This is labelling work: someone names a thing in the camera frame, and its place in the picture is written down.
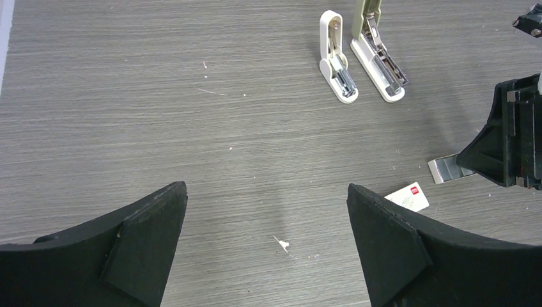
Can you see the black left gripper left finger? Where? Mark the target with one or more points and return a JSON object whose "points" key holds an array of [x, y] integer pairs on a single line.
{"points": [[122, 258]]}

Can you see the white staple box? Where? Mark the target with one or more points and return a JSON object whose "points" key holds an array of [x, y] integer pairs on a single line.
{"points": [[410, 197]]}

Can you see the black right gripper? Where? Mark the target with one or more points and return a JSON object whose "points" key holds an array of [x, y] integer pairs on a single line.
{"points": [[507, 150]]}

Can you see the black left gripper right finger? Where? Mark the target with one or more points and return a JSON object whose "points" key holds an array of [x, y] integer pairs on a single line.
{"points": [[409, 259]]}

